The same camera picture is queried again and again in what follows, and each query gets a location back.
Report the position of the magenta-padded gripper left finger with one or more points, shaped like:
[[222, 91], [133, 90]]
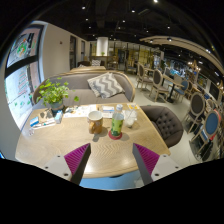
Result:
[[75, 160]]

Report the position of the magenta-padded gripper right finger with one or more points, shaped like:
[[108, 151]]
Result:
[[148, 160]]

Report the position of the green-labelled clear drink bottle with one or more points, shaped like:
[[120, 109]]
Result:
[[117, 125]]

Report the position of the dark grey tufted chair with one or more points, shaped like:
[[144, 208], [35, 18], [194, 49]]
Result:
[[165, 125]]

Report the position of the brown ceramic mug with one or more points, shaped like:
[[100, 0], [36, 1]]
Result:
[[95, 124]]

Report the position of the clear plastic cup with straw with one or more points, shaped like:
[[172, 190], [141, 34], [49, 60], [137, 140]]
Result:
[[130, 119]]

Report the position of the small light blue box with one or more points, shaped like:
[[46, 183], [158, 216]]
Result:
[[58, 117]]

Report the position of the white paper sheets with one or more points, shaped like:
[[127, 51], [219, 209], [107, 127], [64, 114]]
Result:
[[78, 111]]

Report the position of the brown card stand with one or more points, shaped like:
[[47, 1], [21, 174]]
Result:
[[46, 116]]

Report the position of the yellow square card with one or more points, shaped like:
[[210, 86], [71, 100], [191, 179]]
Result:
[[133, 106]]

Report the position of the blue and white leaflet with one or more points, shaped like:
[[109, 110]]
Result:
[[107, 109]]

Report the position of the grey curved sofa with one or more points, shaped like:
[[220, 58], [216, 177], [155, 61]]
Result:
[[80, 95]]

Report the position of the green potted plant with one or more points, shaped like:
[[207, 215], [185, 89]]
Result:
[[53, 93]]

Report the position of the group of round-backed chairs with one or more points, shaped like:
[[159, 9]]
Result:
[[158, 80]]

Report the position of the grey chevron pillow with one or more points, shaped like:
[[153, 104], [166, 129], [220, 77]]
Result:
[[105, 85]]

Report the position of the light wooden table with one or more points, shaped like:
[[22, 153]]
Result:
[[88, 69]]

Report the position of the wooden shelf unit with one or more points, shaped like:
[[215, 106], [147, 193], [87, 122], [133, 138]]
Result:
[[136, 56]]

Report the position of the white round pillar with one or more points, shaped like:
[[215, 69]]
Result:
[[102, 46]]

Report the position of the black-framed food poster panel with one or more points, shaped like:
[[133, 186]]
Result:
[[21, 48]]

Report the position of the group of ceiling lights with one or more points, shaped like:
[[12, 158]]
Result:
[[133, 11]]

